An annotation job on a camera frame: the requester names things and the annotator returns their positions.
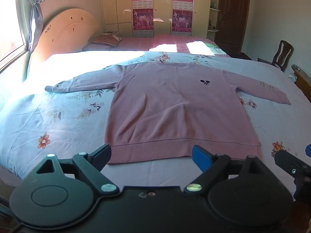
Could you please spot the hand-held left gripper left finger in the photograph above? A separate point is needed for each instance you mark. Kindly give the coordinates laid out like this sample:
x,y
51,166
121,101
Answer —
x,y
105,151

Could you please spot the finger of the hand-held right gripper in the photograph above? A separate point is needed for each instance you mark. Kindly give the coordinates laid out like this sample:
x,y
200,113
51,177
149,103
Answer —
x,y
308,151
289,161

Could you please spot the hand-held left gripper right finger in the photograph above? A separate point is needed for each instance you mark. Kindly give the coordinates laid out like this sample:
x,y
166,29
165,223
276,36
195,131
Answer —
x,y
200,155

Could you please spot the pink long-sleeved sweater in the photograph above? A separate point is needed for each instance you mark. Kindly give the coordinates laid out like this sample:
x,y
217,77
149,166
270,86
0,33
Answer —
x,y
170,106

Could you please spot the light blue floral bed sheet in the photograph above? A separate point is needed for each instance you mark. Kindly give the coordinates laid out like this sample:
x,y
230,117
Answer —
x,y
48,116

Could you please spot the wooden bed footboard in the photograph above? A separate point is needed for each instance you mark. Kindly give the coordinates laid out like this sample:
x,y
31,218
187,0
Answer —
x,y
302,80

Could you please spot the dark wooden chair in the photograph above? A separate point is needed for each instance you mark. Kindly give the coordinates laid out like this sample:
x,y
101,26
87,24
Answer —
x,y
281,53

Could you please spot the folded green cloth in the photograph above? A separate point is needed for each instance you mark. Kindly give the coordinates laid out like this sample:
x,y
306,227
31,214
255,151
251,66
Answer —
x,y
216,49

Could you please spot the striped pillow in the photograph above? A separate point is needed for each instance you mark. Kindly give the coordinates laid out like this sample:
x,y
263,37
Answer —
x,y
107,39

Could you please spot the pink checked bed sheet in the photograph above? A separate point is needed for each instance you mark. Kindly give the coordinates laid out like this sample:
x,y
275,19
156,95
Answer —
x,y
145,43

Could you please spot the cream wooden headboard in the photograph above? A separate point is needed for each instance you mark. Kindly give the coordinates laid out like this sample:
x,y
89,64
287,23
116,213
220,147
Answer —
x,y
65,36

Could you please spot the white corner shelf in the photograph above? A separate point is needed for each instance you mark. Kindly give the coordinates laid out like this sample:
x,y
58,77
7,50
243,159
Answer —
x,y
213,17

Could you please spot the dark wooden door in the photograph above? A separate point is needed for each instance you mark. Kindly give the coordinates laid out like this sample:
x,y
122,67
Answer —
x,y
232,17

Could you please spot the cream wardrobe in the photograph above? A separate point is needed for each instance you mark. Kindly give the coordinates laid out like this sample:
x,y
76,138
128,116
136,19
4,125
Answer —
x,y
114,4

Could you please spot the grey patterned curtain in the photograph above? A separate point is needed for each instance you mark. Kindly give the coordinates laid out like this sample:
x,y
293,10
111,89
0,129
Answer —
x,y
34,17

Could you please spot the window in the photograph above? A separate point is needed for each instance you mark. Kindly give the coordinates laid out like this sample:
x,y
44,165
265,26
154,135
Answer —
x,y
9,21

